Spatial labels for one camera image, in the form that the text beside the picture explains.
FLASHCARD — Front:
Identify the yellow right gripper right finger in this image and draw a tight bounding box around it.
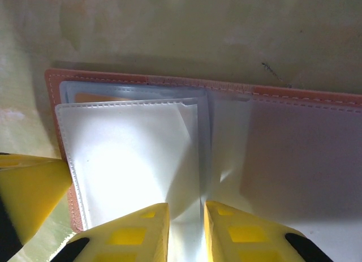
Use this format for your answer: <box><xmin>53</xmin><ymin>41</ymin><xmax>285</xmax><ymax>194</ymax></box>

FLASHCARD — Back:
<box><xmin>203</xmin><ymin>200</ymin><xmax>337</xmax><ymax>262</ymax></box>

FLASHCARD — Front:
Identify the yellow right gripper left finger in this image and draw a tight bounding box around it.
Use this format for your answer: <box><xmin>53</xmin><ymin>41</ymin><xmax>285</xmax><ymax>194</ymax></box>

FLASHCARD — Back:
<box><xmin>58</xmin><ymin>202</ymin><xmax>170</xmax><ymax>262</ymax></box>

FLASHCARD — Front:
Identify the brown card holder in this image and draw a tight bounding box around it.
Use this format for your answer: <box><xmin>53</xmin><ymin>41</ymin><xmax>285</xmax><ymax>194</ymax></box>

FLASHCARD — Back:
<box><xmin>44</xmin><ymin>68</ymin><xmax>362</xmax><ymax>262</ymax></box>

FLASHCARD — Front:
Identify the orange credit card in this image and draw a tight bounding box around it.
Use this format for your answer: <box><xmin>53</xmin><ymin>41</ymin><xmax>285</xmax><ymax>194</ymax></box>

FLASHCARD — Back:
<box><xmin>72</xmin><ymin>91</ymin><xmax>136</xmax><ymax>102</ymax></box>

